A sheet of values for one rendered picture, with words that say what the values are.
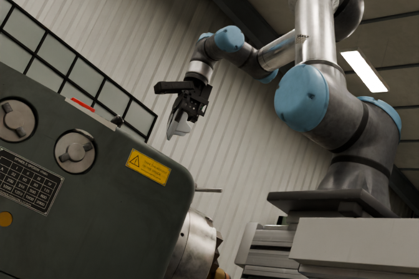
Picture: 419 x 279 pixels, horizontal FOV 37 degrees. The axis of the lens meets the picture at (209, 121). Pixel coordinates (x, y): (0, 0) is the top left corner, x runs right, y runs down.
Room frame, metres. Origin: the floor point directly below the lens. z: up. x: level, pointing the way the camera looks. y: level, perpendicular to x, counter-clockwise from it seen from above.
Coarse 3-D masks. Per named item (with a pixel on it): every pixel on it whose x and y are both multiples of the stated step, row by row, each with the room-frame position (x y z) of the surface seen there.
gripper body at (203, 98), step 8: (184, 80) 1.65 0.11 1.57; (192, 80) 1.63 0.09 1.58; (200, 80) 1.61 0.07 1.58; (200, 88) 1.64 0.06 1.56; (208, 88) 1.64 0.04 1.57; (184, 96) 1.61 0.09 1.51; (192, 96) 1.61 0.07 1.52; (200, 96) 1.63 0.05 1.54; (208, 96) 1.64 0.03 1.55; (176, 104) 1.63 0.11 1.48; (192, 104) 1.62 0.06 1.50; (200, 104) 1.62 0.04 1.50; (192, 112) 1.62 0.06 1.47; (200, 112) 1.62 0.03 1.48; (192, 120) 1.67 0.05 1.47
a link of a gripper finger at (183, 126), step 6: (174, 114) 1.63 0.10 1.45; (186, 114) 1.62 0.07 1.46; (174, 120) 1.60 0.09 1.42; (180, 120) 1.62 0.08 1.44; (186, 120) 1.62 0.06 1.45; (174, 126) 1.61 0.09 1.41; (180, 126) 1.62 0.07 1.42; (186, 126) 1.62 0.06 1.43; (168, 132) 1.62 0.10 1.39; (186, 132) 1.63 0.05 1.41; (168, 138) 1.63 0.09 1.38
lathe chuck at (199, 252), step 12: (192, 216) 1.61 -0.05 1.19; (204, 216) 1.66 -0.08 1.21; (192, 228) 1.59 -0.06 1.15; (204, 228) 1.61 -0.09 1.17; (192, 240) 1.58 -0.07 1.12; (204, 240) 1.60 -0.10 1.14; (192, 252) 1.58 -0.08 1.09; (204, 252) 1.59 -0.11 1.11; (180, 264) 1.57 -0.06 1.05; (192, 264) 1.58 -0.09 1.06; (204, 264) 1.59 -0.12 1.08; (180, 276) 1.58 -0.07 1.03; (192, 276) 1.59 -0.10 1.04; (204, 276) 1.60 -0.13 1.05
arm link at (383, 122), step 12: (372, 108) 1.05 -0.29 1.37; (384, 108) 1.04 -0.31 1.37; (372, 120) 1.03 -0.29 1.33; (384, 120) 1.04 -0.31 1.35; (396, 120) 1.05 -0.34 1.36; (360, 132) 1.03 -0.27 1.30; (372, 132) 1.03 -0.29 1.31; (384, 132) 1.04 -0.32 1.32; (396, 132) 1.06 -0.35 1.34; (348, 144) 1.05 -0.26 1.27; (360, 144) 1.04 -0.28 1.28; (372, 144) 1.04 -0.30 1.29; (384, 144) 1.05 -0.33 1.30; (396, 144) 1.06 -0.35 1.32; (336, 156) 1.09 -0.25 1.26; (360, 156) 1.05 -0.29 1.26; (372, 156) 1.04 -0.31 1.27; (384, 156) 1.05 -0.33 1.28
